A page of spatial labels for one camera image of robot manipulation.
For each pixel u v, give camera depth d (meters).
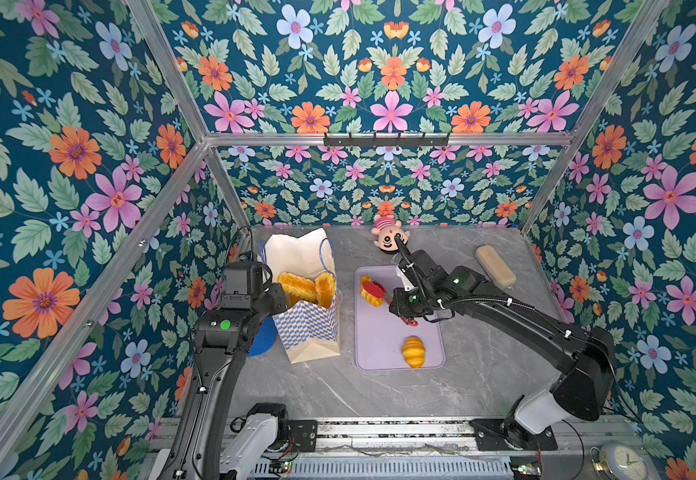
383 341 0.88
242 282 0.50
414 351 0.86
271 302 0.63
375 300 0.84
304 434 0.74
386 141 0.93
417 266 0.58
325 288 0.89
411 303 0.66
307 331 0.78
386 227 1.11
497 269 1.02
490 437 0.72
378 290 0.83
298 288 0.90
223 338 0.44
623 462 0.67
